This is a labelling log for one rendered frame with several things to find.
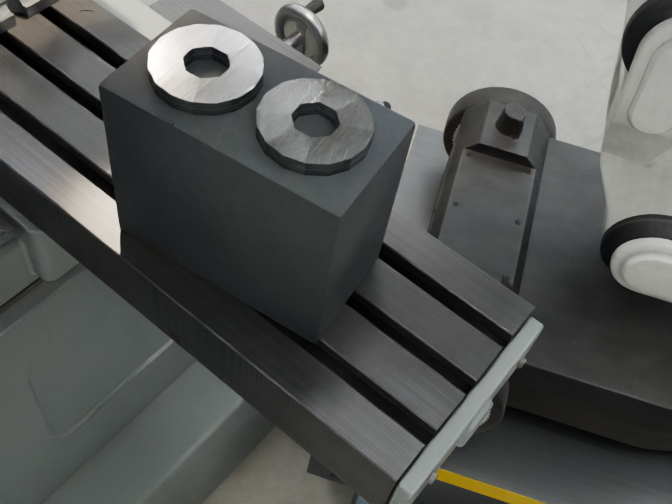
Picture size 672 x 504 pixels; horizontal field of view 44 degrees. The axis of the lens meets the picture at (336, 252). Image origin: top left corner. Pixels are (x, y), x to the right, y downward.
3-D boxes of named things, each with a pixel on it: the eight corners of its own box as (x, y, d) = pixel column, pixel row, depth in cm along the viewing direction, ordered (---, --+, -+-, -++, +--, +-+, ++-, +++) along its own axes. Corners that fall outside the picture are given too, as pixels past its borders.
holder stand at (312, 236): (195, 153, 85) (191, -8, 69) (380, 256, 80) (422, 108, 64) (118, 229, 78) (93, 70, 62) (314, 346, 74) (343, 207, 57)
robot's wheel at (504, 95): (536, 178, 159) (573, 104, 143) (533, 197, 156) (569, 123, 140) (437, 148, 161) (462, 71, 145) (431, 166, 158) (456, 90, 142)
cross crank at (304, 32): (289, 34, 151) (294, -20, 142) (339, 66, 148) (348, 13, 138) (229, 76, 143) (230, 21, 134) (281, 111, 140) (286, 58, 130)
